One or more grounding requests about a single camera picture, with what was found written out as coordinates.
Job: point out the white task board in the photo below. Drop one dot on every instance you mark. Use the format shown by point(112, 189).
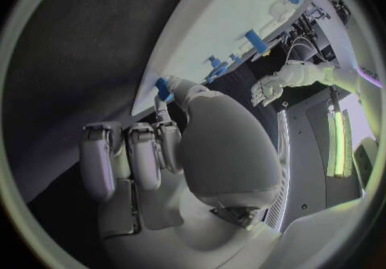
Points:
point(223, 13)

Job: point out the glowing light bar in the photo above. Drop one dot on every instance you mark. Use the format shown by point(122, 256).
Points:
point(339, 143)

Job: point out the small blue plug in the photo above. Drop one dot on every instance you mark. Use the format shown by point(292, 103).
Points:
point(234, 58)

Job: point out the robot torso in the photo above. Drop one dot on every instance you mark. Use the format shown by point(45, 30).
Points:
point(310, 158)

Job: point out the blue gear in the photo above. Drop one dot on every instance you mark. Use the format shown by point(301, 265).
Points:
point(217, 72)

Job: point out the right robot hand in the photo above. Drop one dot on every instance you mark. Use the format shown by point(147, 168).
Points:
point(223, 153)

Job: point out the small blue peg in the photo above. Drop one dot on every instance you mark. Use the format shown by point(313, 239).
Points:
point(214, 60)

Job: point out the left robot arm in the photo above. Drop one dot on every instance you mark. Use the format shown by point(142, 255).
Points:
point(313, 76)

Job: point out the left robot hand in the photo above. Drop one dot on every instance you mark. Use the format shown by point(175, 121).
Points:
point(267, 90)

